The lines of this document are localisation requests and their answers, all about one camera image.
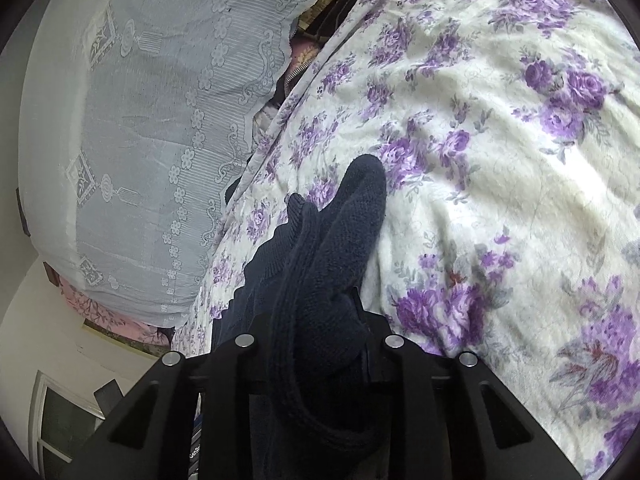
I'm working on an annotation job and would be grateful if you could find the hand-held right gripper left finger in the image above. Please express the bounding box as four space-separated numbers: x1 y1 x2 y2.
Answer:
59 312 281 480

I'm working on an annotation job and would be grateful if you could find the purple floral bed sheet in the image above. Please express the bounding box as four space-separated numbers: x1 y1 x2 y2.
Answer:
172 0 640 480

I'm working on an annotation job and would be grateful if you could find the green patterned cloth strip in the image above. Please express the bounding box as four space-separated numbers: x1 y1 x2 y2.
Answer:
82 321 173 360

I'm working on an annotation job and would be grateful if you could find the navy knit school sweater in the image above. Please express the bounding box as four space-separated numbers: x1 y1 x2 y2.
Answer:
209 154 390 480

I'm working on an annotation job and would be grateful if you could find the white lace cloth cover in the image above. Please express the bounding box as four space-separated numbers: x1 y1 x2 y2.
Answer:
17 0 328 328

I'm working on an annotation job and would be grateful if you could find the pale window frame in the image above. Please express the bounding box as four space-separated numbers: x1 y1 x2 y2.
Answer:
29 369 108 480

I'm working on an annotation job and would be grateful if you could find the pink floral cloth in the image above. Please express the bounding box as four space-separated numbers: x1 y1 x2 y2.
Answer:
59 277 173 348

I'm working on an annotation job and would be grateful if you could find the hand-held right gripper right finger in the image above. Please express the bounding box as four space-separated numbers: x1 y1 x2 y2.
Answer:
349 290 585 480

